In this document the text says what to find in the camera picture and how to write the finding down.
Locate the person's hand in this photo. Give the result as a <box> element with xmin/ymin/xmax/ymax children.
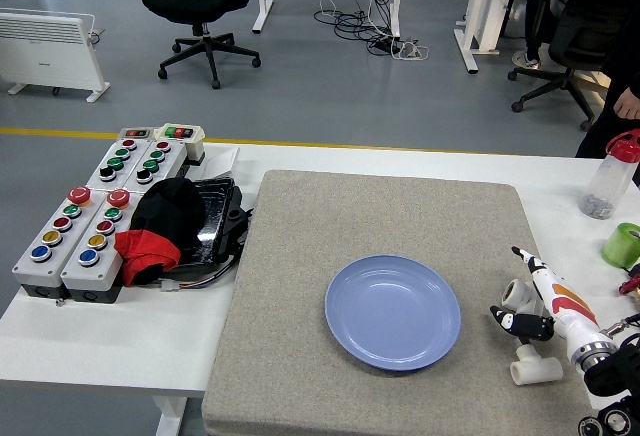
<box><xmin>613</xmin><ymin>87</ymin><xmax>640</xmax><ymax>122</ymax></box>

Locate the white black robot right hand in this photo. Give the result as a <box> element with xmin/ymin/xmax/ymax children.
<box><xmin>488</xmin><ymin>245</ymin><xmax>602</xmax><ymax>357</ymax></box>

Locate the white tee pipe threaded stub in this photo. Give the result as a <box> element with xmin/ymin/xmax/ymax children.
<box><xmin>509</xmin><ymin>338</ymin><xmax>564</xmax><ymax>386</ymax></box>

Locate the blue round plate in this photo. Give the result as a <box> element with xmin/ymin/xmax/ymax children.
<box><xmin>324</xmin><ymin>254</ymin><xmax>462</xmax><ymax>372</ymax></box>

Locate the red clip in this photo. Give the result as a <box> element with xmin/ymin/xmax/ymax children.
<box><xmin>618</xmin><ymin>263</ymin><xmax>640</xmax><ymax>302</ymax></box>

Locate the person in black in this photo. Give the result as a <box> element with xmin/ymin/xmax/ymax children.
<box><xmin>559</xmin><ymin>0</ymin><xmax>640</xmax><ymax>160</ymax></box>

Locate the green tape roll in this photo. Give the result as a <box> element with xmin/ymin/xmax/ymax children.
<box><xmin>600</xmin><ymin>222</ymin><xmax>640</xmax><ymax>268</ymax></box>

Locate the clear bottle red cap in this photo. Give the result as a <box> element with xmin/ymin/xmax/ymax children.
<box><xmin>579</xmin><ymin>128</ymin><xmax>640</xmax><ymax>221</ymax></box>

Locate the dark office chair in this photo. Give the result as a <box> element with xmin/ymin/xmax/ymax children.
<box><xmin>507</xmin><ymin>5</ymin><xmax>617</xmax><ymax>132</ymax></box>

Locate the grey-brown mat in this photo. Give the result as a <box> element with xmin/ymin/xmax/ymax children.
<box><xmin>201</xmin><ymin>169</ymin><xmax>601</xmax><ymax>436</ymax></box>

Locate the black glossy tray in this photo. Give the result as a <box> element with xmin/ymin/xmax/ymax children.
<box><xmin>169</xmin><ymin>177</ymin><xmax>254</xmax><ymax>278</ymax></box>

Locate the white paper sheet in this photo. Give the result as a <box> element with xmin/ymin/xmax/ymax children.
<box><xmin>202</xmin><ymin>145</ymin><xmax>241</xmax><ymax>180</ymax></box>

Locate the black cloth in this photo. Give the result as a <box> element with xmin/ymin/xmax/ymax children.
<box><xmin>128</xmin><ymin>178</ymin><xmax>207</xmax><ymax>257</ymax></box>

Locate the four-button control box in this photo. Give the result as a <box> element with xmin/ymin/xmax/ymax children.
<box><xmin>85</xmin><ymin>137</ymin><xmax>151</xmax><ymax>192</ymax></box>
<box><xmin>121</xmin><ymin>139</ymin><xmax>189</xmax><ymax>193</ymax></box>

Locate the red cloth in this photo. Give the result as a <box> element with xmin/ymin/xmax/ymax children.
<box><xmin>113</xmin><ymin>229</ymin><xmax>182</xmax><ymax>287</ymax></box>

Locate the white table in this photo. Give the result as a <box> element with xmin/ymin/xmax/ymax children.
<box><xmin>0</xmin><ymin>141</ymin><xmax>640</xmax><ymax>436</ymax></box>

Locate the five-button control box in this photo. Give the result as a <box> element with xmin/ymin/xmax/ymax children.
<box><xmin>10</xmin><ymin>186</ymin><xmax>94</xmax><ymax>300</ymax></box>
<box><xmin>59</xmin><ymin>189</ymin><xmax>132</xmax><ymax>304</ymax></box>

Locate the white panel heater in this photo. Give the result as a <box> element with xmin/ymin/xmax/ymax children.
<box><xmin>0</xmin><ymin>8</ymin><xmax>112</xmax><ymax>104</ymax></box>

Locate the white desk frame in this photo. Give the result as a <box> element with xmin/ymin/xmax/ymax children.
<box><xmin>453</xmin><ymin>0</ymin><xmax>531</xmax><ymax>75</ymax></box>

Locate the black floor cable tangle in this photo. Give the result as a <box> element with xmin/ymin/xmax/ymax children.
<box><xmin>313</xmin><ymin>0</ymin><xmax>431</xmax><ymax>62</ymax></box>

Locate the coloured wire bundle white plug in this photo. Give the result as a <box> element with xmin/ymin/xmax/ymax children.
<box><xmin>149</xmin><ymin>263</ymin><xmax>239</xmax><ymax>294</ymax></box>

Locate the cream switch box green red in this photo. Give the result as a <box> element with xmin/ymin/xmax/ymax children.
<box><xmin>152</xmin><ymin>123</ymin><xmax>207</xmax><ymax>163</ymax></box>

